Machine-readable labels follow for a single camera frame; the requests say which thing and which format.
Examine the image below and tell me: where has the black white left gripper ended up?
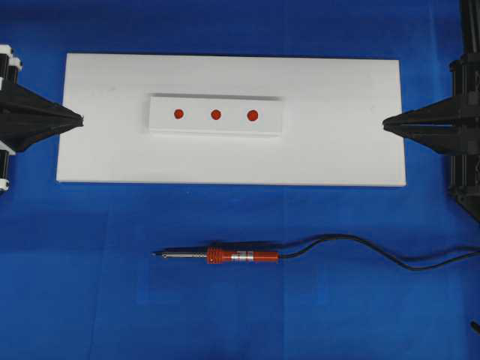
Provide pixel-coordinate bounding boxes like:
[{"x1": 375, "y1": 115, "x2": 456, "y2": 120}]
[{"x1": 0, "y1": 43, "x2": 84, "y2": 193}]

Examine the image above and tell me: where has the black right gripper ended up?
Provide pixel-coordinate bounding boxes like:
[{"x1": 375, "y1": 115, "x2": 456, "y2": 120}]
[{"x1": 382, "y1": 52, "x2": 479, "y2": 195}]

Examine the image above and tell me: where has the red handled soldering iron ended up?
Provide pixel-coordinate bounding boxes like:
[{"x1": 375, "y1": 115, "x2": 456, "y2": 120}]
[{"x1": 151, "y1": 247, "x2": 280, "y2": 264}]

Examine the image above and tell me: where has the large white base board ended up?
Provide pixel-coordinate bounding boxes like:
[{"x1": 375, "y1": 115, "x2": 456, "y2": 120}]
[{"x1": 56, "y1": 53, "x2": 407, "y2": 187}]

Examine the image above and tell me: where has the small white raised plate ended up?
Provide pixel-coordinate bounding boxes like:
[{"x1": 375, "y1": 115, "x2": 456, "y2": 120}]
[{"x1": 148, "y1": 93, "x2": 284, "y2": 137}]

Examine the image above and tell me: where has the blue table cloth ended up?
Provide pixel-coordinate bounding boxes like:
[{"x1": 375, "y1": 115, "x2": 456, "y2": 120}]
[{"x1": 1, "y1": 1, "x2": 479, "y2": 359}]

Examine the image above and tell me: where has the black object at edge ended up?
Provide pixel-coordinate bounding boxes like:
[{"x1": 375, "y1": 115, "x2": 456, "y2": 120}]
[{"x1": 470, "y1": 321, "x2": 480, "y2": 335}]

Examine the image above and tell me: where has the black aluminium frame post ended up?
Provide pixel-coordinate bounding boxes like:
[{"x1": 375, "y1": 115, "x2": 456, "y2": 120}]
[{"x1": 460, "y1": 0, "x2": 480, "y2": 53}]

